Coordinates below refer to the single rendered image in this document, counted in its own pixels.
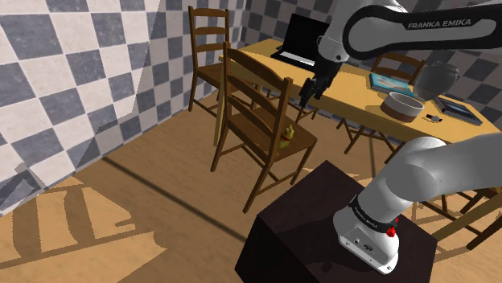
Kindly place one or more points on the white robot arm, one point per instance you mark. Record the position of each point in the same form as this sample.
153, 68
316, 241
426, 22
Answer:
427, 172

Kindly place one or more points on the small dark wristwatch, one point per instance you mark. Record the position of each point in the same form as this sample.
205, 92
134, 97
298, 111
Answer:
434, 117

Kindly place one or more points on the yellow wooden table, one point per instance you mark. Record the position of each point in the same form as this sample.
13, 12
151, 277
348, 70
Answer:
353, 92

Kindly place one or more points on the grey round jar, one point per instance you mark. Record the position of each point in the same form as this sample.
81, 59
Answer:
435, 80

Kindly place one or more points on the dark robot stand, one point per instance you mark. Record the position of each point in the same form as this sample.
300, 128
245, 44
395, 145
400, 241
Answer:
298, 219

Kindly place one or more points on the brown and white bowl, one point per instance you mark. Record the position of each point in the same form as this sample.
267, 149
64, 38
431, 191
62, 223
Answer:
400, 109

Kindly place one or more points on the dark flat tablet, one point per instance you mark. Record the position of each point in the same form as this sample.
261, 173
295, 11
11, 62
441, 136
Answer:
459, 110

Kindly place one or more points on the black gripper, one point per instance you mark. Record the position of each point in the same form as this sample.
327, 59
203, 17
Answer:
326, 72

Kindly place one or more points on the yellow figure with red collar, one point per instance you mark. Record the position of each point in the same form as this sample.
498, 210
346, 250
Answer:
286, 138

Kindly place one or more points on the black laptop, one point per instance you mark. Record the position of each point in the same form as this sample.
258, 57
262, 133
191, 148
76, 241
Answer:
302, 37

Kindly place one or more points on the teal book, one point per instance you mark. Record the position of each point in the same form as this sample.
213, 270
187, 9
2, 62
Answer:
388, 83

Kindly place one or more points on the brown wooden ladder-back chair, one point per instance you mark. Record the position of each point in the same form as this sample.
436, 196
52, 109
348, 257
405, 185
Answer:
486, 234
255, 125
210, 72
396, 59

